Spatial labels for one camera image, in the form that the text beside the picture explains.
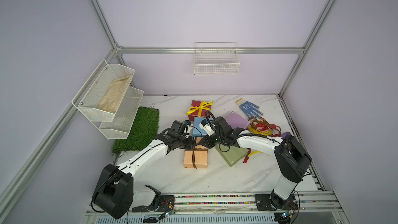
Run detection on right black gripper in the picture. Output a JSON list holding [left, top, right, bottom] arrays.
[[198, 130, 226, 149]]

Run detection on purple gift box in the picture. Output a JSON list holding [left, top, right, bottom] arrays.
[[226, 112, 250, 130]]

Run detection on green gift box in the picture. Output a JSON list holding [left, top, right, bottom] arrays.
[[215, 144, 248, 167]]

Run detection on brown ribbon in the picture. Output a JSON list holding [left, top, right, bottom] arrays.
[[247, 116, 282, 138], [184, 136, 209, 169]]

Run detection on blue gift box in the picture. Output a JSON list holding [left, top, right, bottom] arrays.
[[192, 117, 207, 138]]

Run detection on yellow ribbon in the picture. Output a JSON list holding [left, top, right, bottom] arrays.
[[186, 101, 214, 117], [247, 125, 271, 153]]

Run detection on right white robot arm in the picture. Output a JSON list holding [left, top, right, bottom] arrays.
[[200, 111, 312, 202]]

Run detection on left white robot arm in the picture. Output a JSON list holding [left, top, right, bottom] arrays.
[[90, 120, 196, 219]]

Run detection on red gift box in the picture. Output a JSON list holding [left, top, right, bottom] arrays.
[[187, 101, 212, 122]]

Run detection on yellow ribbon on red box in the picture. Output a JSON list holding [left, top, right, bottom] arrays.
[[186, 101, 214, 117]]

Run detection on green artificial grass mat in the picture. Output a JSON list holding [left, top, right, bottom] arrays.
[[113, 107, 160, 154]]

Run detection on blue dotted work glove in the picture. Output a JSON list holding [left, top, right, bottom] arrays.
[[235, 99, 263, 119]]

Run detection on lower white mesh shelf basket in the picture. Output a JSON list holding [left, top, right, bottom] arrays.
[[97, 87, 144, 140]]

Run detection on white mesh shelf basket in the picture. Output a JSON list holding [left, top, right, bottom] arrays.
[[97, 87, 144, 140], [72, 60, 135, 122]]

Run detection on beige cloth in basket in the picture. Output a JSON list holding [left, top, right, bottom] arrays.
[[97, 75, 133, 114]]

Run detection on upper white mesh shelf basket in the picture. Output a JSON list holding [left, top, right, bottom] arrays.
[[72, 60, 135, 122]]

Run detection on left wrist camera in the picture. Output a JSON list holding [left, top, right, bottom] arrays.
[[184, 120, 193, 136]]

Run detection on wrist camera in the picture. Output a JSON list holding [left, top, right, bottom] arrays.
[[199, 119, 215, 136], [184, 120, 193, 136]]

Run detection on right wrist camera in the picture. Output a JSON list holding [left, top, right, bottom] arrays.
[[199, 119, 215, 136]]

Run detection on purple pink-handled spatula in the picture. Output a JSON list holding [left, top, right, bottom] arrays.
[[281, 132, 291, 138]]

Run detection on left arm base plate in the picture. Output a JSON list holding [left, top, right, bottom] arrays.
[[131, 185, 175, 213]]

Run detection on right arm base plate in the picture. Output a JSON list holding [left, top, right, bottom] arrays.
[[255, 191, 299, 211]]

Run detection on white wire wall basket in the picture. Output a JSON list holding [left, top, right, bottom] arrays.
[[193, 42, 240, 76]]

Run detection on aluminium front rail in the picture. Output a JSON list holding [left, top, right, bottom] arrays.
[[83, 191, 349, 224]]

